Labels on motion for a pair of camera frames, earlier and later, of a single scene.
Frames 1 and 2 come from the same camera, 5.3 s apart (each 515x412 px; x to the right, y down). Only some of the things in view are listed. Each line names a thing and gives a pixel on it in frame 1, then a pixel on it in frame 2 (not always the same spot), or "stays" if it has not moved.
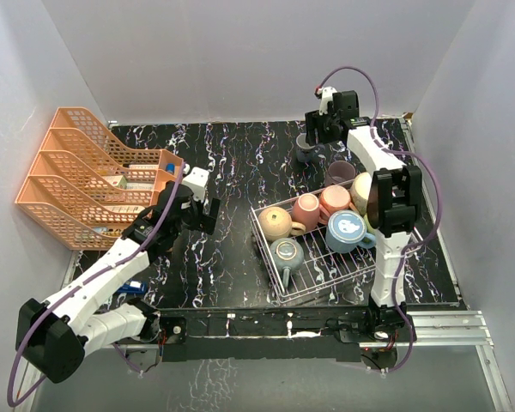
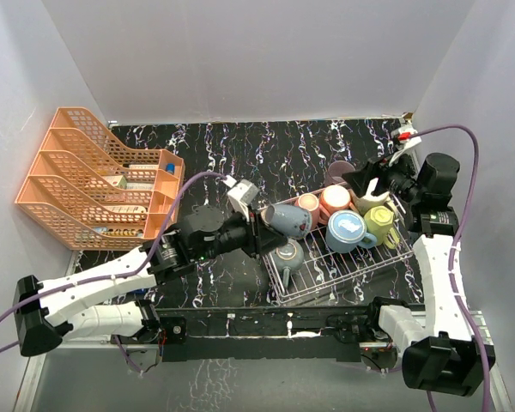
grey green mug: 287,254 stays
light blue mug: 346,231 stays
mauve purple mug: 338,172 stays
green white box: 118,180 stays
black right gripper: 312,121 → 360,180
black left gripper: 206,222 → 259,239
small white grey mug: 304,151 → 291,221
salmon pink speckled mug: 336,197 stays
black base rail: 272,335 stays
